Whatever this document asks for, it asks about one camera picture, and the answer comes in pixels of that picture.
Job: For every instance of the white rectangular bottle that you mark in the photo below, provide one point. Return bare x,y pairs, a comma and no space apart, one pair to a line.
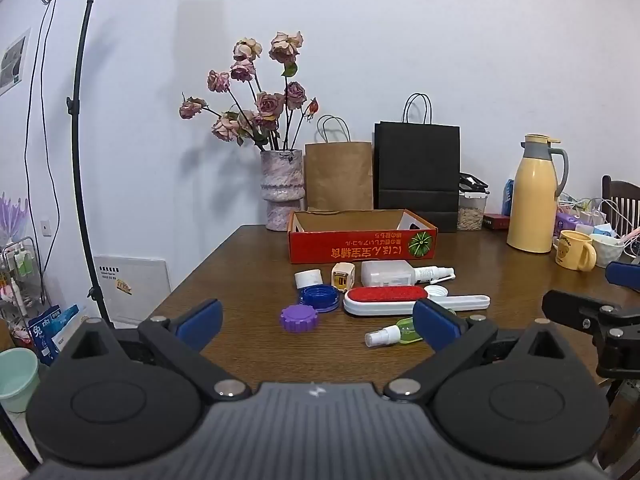
385,271

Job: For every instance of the purple plastic decoration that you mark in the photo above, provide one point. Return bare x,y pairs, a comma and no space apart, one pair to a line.
12,215

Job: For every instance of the brown paper bag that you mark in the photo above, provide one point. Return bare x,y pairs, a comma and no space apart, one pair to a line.
340,175

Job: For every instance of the black light stand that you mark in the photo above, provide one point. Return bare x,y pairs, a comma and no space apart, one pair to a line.
76,160

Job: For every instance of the wooden chair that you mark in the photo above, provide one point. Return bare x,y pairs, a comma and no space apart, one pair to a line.
622,195

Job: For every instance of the red white lint brush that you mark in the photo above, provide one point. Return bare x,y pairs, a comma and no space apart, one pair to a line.
382,296

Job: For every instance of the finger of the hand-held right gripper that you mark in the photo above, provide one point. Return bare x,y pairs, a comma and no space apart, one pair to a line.
624,276
620,350

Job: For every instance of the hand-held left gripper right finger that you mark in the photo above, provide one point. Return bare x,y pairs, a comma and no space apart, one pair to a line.
437,326

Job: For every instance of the pink speckled ceramic vase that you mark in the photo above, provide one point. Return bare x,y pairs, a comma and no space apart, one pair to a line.
281,185

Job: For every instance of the small yellow white box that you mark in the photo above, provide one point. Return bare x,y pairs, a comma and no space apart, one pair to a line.
343,276

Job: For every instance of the wall socket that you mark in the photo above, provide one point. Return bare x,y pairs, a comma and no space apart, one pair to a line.
47,227

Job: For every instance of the small white gift bag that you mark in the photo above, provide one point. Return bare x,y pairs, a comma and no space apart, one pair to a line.
595,215

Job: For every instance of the dried pink rose bouquet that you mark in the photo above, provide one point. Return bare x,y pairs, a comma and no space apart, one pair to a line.
270,105

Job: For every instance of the small dark red box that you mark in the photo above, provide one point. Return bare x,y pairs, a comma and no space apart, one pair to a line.
496,221

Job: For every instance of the yellow thermos jug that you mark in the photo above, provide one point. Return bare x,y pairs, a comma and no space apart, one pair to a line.
531,200

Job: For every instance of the clear seed storage container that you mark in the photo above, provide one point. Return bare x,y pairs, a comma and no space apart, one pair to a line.
470,217

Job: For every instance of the wall poster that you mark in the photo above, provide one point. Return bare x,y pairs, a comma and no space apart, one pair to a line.
12,62

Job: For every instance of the purple round lid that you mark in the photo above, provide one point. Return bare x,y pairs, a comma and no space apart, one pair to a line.
299,318

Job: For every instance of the green plastic bucket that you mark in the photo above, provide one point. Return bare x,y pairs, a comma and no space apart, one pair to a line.
17,380

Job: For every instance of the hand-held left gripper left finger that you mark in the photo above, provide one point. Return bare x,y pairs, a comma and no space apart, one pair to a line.
199,321

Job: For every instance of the red cardboard box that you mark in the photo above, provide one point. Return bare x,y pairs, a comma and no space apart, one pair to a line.
350,250

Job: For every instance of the blue round lid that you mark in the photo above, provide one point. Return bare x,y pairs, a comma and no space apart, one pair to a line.
319,299

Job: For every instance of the white spray bottle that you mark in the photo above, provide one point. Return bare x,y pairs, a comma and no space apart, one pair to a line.
430,274

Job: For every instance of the white cup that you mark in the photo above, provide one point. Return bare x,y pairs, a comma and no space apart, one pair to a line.
606,252

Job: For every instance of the white wall panel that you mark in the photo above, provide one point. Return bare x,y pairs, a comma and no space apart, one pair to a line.
135,285

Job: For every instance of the yellow mug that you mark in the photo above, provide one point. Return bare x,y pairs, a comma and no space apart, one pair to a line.
572,252

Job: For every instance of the green spray bottle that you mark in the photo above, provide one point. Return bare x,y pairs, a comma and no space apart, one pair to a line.
400,331

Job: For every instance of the ribbed white cap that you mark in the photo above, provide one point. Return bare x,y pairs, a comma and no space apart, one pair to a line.
436,291

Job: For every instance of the purple tissue pack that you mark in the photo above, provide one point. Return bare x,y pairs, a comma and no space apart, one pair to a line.
566,222

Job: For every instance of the blue packet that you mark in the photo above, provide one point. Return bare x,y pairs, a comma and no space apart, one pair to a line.
508,197

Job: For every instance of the blue packets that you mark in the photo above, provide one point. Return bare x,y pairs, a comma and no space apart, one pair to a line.
50,332

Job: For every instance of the black paper bag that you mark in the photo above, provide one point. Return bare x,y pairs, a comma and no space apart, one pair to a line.
417,170

